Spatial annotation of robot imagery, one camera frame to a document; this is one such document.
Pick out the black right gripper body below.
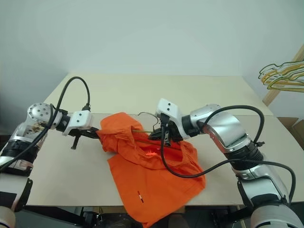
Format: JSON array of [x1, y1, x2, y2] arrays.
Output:
[[159, 113, 184, 146]]

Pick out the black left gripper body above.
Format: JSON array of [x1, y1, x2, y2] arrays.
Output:
[[68, 127, 91, 151]]

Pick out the orange shorts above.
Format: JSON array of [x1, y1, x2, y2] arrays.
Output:
[[97, 112, 207, 228]]

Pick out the brown rounded shape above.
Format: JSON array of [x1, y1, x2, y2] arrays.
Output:
[[169, 212, 188, 228]]

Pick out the cardboard box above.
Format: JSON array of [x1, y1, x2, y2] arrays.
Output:
[[277, 116, 304, 150]]

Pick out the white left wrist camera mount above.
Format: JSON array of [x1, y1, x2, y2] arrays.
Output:
[[62, 110, 94, 137]]

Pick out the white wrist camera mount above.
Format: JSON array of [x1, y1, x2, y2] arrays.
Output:
[[62, 110, 94, 137], [154, 97, 184, 140]]

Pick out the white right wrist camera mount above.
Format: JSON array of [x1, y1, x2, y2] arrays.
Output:
[[154, 97, 184, 140]]

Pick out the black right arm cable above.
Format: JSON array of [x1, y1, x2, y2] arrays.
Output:
[[159, 105, 297, 206]]

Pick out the black table frame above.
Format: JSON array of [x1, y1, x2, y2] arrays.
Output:
[[25, 204, 249, 228]]

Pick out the wooden rack post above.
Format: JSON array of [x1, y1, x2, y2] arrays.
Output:
[[262, 43, 304, 108]]

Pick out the light green wire hanger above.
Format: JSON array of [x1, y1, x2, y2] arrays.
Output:
[[267, 75, 304, 93]]

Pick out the dark green wire hanger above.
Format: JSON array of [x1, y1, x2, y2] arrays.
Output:
[[258, 61, 304, 80]]

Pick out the hanging wire hangers bunch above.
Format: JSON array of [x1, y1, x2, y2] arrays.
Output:
[[261, 64, 304, 86]]

